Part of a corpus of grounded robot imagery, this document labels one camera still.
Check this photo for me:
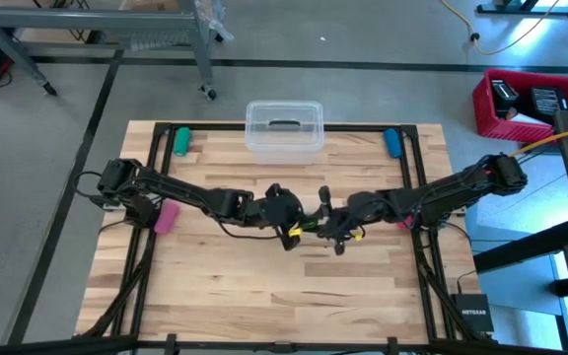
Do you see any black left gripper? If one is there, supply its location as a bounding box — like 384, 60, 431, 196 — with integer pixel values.
263, 182, 318, 252

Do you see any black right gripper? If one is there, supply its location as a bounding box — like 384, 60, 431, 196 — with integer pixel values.
312, 184, 367, 256

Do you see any blue bandage roll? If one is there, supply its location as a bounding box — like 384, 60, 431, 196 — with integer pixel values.
383, 127, 405, 160

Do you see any pink bandage roll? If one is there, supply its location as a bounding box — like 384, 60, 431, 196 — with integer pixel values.
153, 200, 181, 236

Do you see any teal bandage roll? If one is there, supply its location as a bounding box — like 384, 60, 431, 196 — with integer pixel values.
173, 126, 193, 158

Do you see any clear plastic storage box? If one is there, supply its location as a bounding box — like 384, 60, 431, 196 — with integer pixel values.
244, 100, 325, 166

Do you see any red plastic crate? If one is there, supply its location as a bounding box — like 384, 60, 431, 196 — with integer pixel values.
471, 68, 568, 145

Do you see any clear plastic wrap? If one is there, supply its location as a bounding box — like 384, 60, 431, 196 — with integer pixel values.
194, 0, 236, 43

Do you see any black device in crate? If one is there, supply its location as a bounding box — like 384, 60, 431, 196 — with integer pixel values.
490, 79, 521, 119
530, 86, 568, 118

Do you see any long black desk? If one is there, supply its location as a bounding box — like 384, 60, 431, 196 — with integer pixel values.
473, 107, 568, 355

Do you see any cardboard box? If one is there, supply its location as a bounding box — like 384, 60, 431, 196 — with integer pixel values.
119, 0, 182, 14

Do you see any grey metal table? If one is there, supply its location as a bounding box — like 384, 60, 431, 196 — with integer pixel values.
0, 0, 226, 103

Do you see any left arm cable yellow tag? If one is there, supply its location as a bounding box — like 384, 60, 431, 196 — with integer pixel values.
214, 216, 305, 242

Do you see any arm cable yellow tag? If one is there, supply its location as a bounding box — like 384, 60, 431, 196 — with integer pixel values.
343, 224, 367, 244
214, 216, 305, 242

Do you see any right arm cable yellow tag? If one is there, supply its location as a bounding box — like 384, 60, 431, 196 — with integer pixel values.
343, 224, 367, 244

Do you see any black aluminium table frame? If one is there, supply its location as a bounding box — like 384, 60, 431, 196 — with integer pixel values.
73, 120, 495, 346

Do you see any black outer rig frame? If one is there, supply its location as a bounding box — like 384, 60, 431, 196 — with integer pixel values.
0, 48, 568, 355

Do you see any black Netgear network switch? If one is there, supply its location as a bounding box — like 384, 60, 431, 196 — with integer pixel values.
450, 293, 496, 334

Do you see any yellow floor extension cable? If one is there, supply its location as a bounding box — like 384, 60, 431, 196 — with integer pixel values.
440, 0, 561, 57

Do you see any yellow hanging cable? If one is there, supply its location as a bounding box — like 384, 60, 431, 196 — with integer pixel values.
510, 121, 568, 159

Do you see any black floor stand frame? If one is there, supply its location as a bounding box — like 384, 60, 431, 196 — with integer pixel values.
476, 0, 568, 76

